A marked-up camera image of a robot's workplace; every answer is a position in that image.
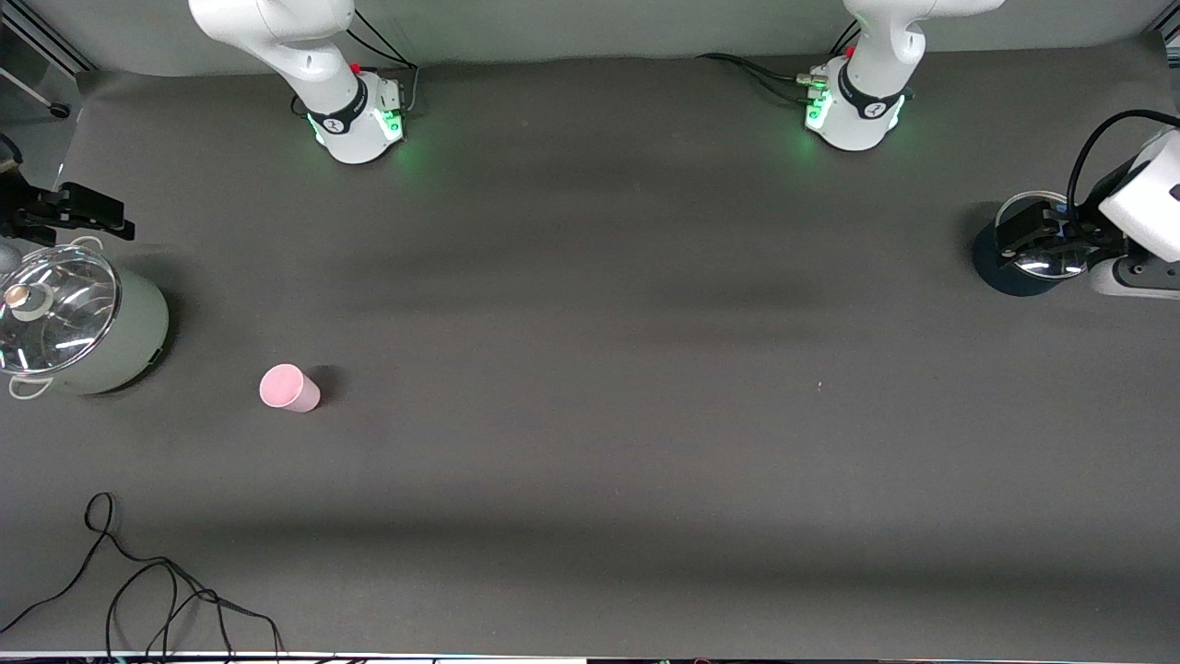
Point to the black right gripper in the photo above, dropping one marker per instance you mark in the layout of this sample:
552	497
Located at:
20	208

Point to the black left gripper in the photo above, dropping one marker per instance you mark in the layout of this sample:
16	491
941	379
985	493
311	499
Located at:
1084	226

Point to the pink plastic cup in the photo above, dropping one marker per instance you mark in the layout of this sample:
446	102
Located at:
286	387

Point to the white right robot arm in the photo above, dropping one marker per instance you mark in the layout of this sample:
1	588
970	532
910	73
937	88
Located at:
277	37

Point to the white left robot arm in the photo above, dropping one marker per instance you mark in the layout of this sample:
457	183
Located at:
876	46

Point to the glass lid with blue knob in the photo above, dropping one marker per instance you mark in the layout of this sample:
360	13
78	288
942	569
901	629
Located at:
1046	268

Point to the glass pot lid metal rim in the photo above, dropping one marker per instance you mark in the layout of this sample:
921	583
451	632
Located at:
64	314

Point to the metal stand leg black foot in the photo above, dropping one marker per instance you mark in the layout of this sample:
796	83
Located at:
61	110

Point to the pale green cooking pot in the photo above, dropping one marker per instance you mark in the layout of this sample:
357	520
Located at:
138	332

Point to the dark grey table mat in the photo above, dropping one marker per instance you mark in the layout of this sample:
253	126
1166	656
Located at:
590	461

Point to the aluminium frame rail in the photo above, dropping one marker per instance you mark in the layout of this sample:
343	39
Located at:
41	37

